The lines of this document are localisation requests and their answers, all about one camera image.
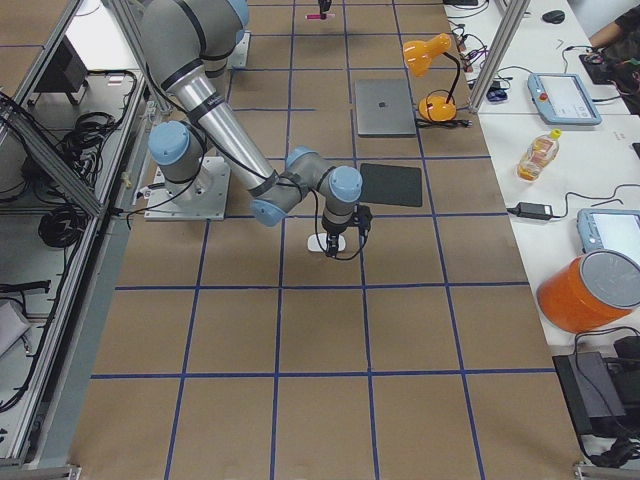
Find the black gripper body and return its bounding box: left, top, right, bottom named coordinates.
left=323, top=232, right=345, bottom=250

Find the white computer mouse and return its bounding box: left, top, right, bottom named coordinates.
left=307, top=232, right=346, bottom=253

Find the second robot base arm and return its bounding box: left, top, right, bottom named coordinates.
left=144, top=121, right=230, bottom=222

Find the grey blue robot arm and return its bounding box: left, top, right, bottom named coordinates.
left=140, top=1, right=372, bottom=258

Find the black mousepad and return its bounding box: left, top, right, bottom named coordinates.
left=359, top=163, right=423, bottom=207

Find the silver laptop notebook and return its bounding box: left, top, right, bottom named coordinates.
left=354, top=79, right=416, bottom=138

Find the pink pen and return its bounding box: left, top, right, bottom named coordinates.
left=305, top=13, right=335, bottom=20

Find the black computer mouse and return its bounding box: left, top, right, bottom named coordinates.
left=541, top=9, right=566, bottom=25

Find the black power adapter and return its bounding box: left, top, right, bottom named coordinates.
left=516, top=202, right=553, bottom=221

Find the orange desk lamp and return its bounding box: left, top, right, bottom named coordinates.
left=402, top=33, right=459, bottom=123

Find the orange juice bottle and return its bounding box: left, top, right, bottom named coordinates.
left=516, top=129, right=562, bottom=181

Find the blue teach pendant upper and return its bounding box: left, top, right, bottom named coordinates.
left=527, top=73, right=602, bottom=126

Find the blue teach pendant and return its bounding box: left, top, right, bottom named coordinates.
left=577, top=208, right=639, bottom=263
left=527, top=73, right=602, bottom=126

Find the orange bucket grey lid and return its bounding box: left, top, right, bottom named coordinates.
left=536, top=250, right=639, bottom=333

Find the blue teach pendant lower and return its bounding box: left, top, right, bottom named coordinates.
left=577, top=208, right=639, bottom=263

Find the black box device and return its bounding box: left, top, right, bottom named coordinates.
left=552, top=352, right=627, bottom=439

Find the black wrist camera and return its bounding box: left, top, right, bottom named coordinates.
left=354, top=204, right=373, bottom=238

